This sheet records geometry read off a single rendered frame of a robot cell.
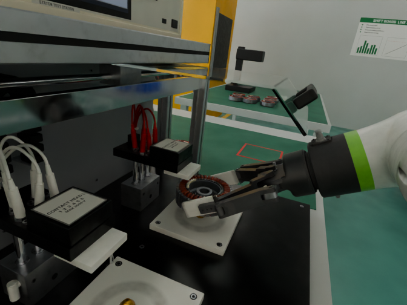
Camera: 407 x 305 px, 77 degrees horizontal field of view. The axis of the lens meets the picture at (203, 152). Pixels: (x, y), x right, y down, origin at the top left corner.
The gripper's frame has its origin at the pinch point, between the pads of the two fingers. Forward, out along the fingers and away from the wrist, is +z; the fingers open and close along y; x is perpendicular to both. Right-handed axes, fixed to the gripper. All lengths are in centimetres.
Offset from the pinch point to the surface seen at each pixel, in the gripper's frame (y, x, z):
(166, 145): 1.0, -11.7, 3.4
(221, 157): -40.1, 3.2, 11.6
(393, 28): -508, -20, -156
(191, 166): -1.2, -5.9, 1.3
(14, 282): 28.5, -4.7, 13.1
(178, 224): 5.0, 3.3, 5.3
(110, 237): 22.8, -5.7, 1.2
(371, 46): -508, -5, -121
